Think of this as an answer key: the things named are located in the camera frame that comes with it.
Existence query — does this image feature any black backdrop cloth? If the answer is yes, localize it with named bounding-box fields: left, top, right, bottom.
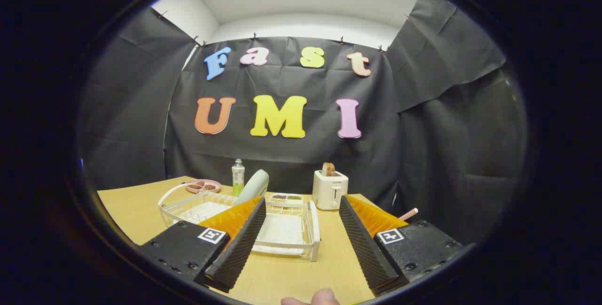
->
left=78, top=0, right=530, bottom=249

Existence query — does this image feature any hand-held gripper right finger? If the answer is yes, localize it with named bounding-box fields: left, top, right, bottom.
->
left=339, top=195, right=464, bottom=296

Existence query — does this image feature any pale green plate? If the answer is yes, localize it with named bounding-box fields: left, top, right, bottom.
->
left=234, top=169, right=270, bottom=206

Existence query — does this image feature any pink plate with food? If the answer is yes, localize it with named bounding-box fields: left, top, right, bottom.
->
left=185, top=179, right=222, bottom=194

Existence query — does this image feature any clear bottle green liquid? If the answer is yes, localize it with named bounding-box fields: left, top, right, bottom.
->
left=231, top=158, right=246, bottom=197

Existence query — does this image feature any white compartment condiment tray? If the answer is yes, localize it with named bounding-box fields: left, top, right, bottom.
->
left=268, top=193, right=305, bottom=208

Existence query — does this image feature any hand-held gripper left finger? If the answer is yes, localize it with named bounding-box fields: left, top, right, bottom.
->
left=139, top=196, right=267, bottom=294

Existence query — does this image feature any white wire dish rack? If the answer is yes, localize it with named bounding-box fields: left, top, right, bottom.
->
left=158, top=180, right=321, bottom=262

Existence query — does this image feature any white toaster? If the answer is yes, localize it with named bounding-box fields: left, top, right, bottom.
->
left=312, top=170, right=349, bottom=211

